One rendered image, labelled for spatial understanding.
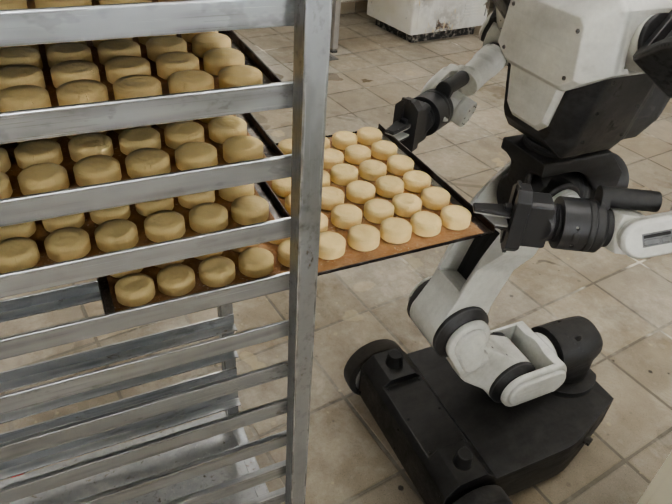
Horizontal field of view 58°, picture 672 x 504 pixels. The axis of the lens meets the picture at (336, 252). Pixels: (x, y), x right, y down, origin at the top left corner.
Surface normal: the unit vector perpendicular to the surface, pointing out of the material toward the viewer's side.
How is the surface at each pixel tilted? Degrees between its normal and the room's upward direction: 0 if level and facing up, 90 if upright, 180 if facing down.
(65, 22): 90
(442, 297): 58
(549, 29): 90
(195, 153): 0
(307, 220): 90
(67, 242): 0
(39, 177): 0
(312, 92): 90
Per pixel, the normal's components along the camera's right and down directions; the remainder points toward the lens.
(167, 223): 0.06, -0.80
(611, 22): -0.34, 0.47
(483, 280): 0.41, 0.57
